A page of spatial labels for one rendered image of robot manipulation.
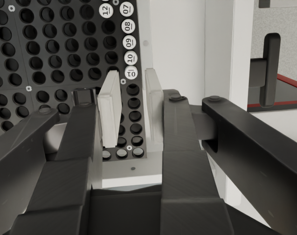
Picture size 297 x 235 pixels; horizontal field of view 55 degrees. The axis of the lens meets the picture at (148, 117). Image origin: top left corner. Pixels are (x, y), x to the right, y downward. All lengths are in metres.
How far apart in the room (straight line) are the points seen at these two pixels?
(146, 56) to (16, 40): 0.14
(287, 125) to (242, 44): 0.28
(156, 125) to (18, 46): 0.18
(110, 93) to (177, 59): 0.20
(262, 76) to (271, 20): 1.02
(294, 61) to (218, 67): 1.09
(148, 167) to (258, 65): 0.17
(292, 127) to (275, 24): 0.84
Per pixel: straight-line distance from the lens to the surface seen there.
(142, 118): 0.30
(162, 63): 0.35
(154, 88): 0.15
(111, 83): 0.17
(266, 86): 0.31
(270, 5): 0.46
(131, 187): 0.48
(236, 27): 0.27
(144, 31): 0.33
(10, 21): 0.30
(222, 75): 0.29
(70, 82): 0.29
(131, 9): 0.27
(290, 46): 1.37
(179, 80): 0.36
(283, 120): 0.51
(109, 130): 0.15
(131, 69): 0.27
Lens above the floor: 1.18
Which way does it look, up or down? 69 degrees down
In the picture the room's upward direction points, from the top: 169 degrees clockwise
